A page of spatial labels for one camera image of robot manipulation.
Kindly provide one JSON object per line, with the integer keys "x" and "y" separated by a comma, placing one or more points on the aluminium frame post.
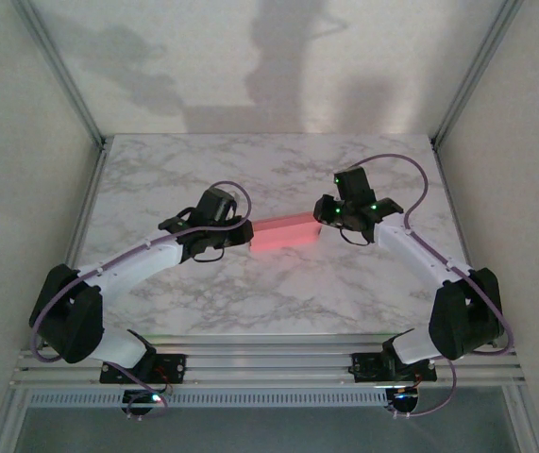
{"x": 476, "y": 71}
{"x": 60, "y": 71}

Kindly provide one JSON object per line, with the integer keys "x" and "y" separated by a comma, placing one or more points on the aluminium mounting rails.
{"x": 269, "y": 358}

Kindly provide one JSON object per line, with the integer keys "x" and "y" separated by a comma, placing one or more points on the aluminium side rail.
{"x": 460, "y": 236}
{"x": 76, "y": 236}

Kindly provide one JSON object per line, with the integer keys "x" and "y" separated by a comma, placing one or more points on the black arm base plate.
{"x": 174, "y": 365}
{"x": 368, "y": 365}

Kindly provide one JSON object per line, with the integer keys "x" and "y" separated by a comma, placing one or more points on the controller board with blue light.
{"x": 406, "y": 398}

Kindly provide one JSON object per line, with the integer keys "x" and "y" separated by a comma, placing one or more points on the aluminium frame leg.
{"x": 526, "y": 424}
{"x": 7, "y": 424}

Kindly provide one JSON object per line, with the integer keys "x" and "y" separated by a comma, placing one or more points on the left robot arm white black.
{"x": 137, "y": 269}

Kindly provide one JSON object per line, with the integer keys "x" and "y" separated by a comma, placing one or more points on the pink and grey paper box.
{"x": 283, "y": 233}

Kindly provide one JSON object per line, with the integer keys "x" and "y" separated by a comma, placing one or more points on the controller board with green light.
{"x": 141, "y": 398}

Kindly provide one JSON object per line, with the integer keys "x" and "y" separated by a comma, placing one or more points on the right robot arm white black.
{"x": 415, "y": 250}

